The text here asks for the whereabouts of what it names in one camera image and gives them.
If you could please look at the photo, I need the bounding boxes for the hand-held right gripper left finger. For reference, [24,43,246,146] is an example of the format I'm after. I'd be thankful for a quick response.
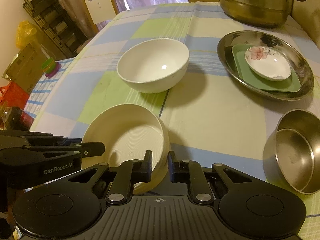
[67,150,153,205]

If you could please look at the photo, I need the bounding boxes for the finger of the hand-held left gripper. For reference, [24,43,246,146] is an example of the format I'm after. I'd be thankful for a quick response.
[24,142,105,161]
[0,129,68,146]

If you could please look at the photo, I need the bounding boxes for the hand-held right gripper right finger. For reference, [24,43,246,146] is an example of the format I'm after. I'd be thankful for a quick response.
[167,151,253,204]

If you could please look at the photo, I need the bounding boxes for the cream ribbed round bowl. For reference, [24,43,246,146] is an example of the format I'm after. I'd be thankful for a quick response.
[81,105,172,195]

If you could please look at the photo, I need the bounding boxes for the white ceramic bowl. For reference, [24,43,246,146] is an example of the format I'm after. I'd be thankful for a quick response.
[116,38,190,94]

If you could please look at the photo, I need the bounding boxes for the green rectangular plate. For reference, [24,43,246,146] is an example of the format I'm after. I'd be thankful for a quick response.
[232,44,302,92]

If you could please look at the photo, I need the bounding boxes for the small stainless steel bowl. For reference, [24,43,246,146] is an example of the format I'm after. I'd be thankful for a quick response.
[262,109,320,194]

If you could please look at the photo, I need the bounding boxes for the large stainless steel plate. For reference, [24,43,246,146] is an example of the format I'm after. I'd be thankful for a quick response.
[217,30,315,101]

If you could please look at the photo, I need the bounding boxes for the small floral dish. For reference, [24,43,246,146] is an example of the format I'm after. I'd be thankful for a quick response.
[244,46,292,81]

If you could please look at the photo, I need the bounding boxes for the dark bottle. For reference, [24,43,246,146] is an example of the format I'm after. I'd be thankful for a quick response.
[1,106,34,131]

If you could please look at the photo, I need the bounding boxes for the red basket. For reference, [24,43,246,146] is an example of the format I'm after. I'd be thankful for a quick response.
[0,85,31,109]

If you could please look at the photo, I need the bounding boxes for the blue grid cloth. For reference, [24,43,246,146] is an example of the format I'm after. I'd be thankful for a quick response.
[24,57,76,121]

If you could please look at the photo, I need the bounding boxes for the checked tablecloth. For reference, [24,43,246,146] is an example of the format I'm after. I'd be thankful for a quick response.
[25,1,320,218]

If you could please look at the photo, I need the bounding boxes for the green stacked toy cups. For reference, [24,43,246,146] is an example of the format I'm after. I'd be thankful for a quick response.
[41,58,62,79]

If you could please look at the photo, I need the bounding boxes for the cardboard box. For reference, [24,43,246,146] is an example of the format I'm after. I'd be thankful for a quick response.
[2,42,49,93]

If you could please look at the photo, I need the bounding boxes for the yellow plastic bag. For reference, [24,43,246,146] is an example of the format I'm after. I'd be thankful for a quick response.
[16,21,38,49]

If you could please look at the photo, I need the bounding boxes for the black folding rack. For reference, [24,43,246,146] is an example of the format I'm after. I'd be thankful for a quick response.
[21,0,87,59]

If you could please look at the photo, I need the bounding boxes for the white wooden chair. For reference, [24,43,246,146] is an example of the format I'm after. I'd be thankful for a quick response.
[82,0,119,32]

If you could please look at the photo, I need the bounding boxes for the stainless steel steamer pot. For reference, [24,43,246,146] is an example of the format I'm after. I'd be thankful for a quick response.
[215,0,309,29]

